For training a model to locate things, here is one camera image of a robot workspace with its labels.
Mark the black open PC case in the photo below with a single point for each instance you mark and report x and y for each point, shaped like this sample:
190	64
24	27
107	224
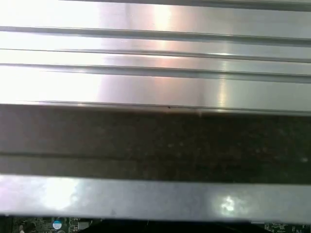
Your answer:
145	145

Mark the green motherboard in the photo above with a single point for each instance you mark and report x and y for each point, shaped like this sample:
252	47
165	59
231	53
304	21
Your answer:
31	225

